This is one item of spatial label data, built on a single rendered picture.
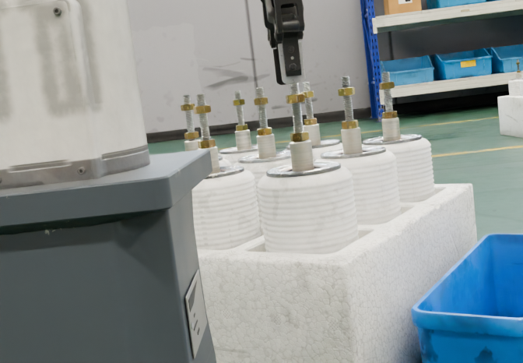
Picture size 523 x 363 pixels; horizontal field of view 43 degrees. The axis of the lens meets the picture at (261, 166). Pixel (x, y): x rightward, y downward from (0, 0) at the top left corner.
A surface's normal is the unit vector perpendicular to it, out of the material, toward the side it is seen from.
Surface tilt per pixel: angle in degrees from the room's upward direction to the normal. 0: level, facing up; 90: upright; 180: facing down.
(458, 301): 88
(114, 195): 90
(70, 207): 90
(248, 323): 90
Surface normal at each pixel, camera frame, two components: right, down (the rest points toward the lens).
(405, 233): 0.83, -0.04
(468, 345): -0.52, 0.19
